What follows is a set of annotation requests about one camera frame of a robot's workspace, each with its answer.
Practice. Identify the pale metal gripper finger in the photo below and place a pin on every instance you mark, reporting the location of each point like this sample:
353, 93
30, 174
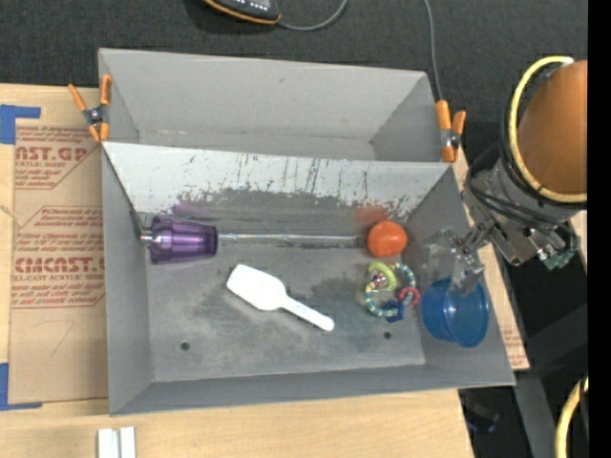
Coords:
469, 275
441, 242

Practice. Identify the blue plastic cup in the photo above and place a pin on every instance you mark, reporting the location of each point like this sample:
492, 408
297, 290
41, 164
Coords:
453, 320

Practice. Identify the orange toy fruit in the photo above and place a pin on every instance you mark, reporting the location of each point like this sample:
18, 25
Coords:
386, 239

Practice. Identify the white plastic scoop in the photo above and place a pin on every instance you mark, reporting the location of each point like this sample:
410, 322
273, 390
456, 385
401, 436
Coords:
260, 286

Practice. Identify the grey metal bin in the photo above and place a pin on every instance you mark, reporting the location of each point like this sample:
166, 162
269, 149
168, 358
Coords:
267, 346

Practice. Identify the purple plastic cup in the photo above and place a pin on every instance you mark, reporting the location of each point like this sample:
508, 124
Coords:
183, 240

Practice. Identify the brown cardboard board red print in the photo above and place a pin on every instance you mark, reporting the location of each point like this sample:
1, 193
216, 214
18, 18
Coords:
57, 341

